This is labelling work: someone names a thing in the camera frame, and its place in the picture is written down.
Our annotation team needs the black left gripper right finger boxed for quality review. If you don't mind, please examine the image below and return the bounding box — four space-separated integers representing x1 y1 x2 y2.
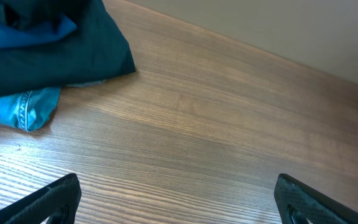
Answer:
274 174 358 224

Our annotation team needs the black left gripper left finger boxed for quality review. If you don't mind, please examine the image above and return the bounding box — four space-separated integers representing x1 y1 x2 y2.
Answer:
0 173 81 224

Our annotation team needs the light blue denim garment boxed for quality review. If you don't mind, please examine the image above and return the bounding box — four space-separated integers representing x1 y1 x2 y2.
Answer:
0 87 60 131

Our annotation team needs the grey folded garment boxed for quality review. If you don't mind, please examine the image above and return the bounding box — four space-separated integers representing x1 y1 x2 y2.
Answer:
66 80 106 88

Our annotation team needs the dark green folded garment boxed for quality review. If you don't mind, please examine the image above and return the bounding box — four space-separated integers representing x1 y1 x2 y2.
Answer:
0 0 135 96

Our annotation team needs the blue folded shirt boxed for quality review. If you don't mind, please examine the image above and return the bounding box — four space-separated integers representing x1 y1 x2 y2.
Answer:
0 14 77 49

